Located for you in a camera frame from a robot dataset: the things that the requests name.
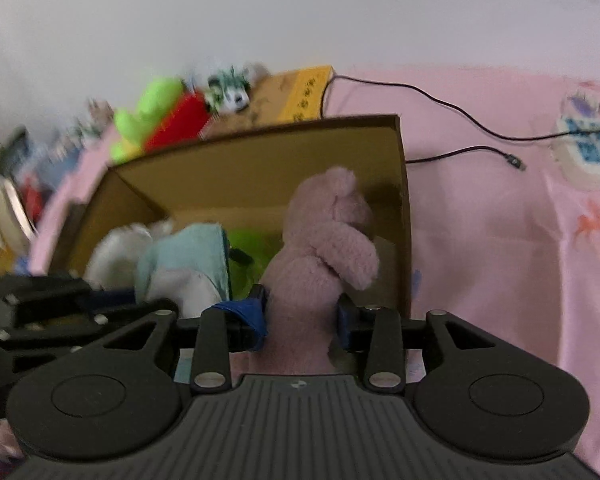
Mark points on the green plush toy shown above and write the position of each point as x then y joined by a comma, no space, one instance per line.
250,253

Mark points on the red plush toy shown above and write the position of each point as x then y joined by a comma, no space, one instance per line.
184,123

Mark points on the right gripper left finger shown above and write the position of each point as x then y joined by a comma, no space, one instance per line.
228,327

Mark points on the green yellow plush dinosaur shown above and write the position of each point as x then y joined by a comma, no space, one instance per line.
136,126

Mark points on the pink patterned bedsheet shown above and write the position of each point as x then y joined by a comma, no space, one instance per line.
500,238

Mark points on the brown cardboard box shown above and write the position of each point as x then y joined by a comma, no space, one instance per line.
245,181

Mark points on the white fluffy towel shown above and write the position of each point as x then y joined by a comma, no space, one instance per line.
115,258

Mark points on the panda plush toy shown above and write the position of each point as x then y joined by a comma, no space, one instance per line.
228,91

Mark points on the yellow cardboard box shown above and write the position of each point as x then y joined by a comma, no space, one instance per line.
282,98

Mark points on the white power strip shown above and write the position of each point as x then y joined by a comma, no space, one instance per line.
578,155

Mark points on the pink plush bear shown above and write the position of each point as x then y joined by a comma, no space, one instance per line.
326,248

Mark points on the yellow white paper bag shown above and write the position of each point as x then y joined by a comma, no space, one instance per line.
17,232

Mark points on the light blue plush cushion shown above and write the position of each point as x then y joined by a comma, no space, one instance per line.
189,268

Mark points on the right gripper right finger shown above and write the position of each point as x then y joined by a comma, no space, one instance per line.
373,337

